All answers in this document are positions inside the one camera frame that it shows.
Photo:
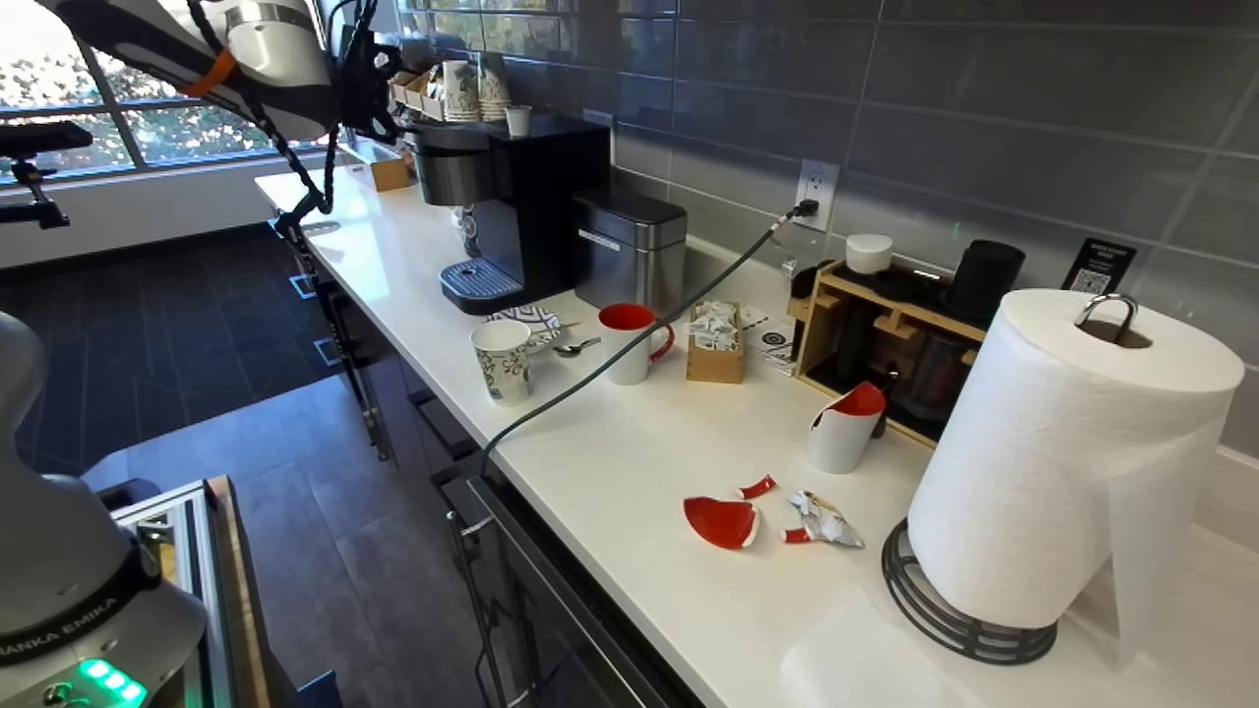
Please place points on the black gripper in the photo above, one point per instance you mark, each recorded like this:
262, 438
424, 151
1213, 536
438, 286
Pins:
358, 68

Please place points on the black silver Keurig coffee maker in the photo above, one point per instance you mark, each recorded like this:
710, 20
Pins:
519, 197

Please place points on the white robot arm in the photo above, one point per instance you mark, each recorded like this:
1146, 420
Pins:
130, 334

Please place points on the patterned paper cup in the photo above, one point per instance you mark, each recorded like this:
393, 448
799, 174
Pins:
504, 361

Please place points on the blue patterned ceramic bowl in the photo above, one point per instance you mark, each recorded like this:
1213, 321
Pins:
544, 326

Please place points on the stainless steel box container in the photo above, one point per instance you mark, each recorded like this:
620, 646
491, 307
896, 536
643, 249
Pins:
630, 249

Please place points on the white mug red interior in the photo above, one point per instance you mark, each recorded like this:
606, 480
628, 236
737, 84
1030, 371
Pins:
635, 341

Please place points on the small wooden packet box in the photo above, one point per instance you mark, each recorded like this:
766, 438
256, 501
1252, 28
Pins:
719, 349

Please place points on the white lidded jar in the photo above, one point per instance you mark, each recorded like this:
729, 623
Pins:
868, 254

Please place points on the small red mug shard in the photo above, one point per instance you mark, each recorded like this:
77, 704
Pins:
758, 484

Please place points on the broken white red mug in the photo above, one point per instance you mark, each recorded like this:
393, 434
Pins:
843, 430

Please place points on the wooden organizer tray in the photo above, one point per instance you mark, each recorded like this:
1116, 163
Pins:
887, 326

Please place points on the tiny red mug shard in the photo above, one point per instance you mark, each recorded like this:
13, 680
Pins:
797, 536

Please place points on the white mug shard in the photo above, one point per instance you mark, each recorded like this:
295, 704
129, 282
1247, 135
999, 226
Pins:
825, 522

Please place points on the black canister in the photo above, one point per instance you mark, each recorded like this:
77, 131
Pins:
985, 274

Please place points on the black paper towel holder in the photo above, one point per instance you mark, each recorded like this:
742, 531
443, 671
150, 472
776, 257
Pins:
948, 628

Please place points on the white paper towel roll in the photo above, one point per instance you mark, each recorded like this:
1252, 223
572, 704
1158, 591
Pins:
1074, 447

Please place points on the white wall outlet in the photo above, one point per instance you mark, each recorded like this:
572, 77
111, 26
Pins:
817, 191

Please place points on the aluminium frame robot cart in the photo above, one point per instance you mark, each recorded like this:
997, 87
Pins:
199, 539

